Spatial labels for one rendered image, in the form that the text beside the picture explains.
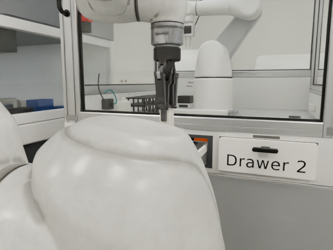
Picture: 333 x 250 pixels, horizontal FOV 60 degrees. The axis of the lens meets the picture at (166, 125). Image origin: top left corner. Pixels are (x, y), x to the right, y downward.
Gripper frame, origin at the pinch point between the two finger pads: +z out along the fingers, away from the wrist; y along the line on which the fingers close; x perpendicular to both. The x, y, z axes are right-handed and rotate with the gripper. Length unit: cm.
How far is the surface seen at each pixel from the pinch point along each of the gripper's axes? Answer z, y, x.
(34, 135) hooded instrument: 16, -35, -85
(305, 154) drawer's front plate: 9.9, -17.3, 37.4
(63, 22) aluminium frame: -34, -19, -51
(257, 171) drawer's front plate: 17.0, -17.3, 24.1
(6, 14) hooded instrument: -41, -23, -86
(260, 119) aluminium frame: 0.6, -19.3, 24.1
